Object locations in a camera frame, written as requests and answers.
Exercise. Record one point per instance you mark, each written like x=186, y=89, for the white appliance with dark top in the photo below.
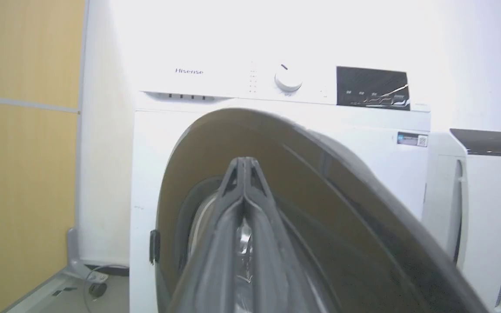
x=485, y=208

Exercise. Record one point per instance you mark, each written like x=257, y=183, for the blue white QR sticker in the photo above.
x=412, y=139

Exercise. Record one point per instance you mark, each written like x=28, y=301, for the round dark washing machine door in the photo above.
x=320, y=195

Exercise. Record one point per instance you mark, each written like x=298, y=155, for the grey metal partition foot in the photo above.
x=78, y=261

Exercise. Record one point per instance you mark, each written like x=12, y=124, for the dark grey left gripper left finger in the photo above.
x=215, y=261

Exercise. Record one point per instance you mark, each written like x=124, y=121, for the white round control dial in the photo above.
x=288, y=78

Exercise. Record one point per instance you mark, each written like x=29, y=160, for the white Hisense washing machine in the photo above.
x=363, y=165

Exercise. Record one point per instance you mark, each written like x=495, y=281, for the white detergent drawer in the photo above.
x=181, y=82

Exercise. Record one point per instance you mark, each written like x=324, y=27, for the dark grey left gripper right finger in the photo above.
x=268, y=261

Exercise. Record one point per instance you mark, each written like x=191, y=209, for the wooden yellow partition panel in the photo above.
x=24, y=152

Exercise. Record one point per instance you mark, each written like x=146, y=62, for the black display panel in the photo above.
x=372, y=88

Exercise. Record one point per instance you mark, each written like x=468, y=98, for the black door hinge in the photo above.
x=154, y=246

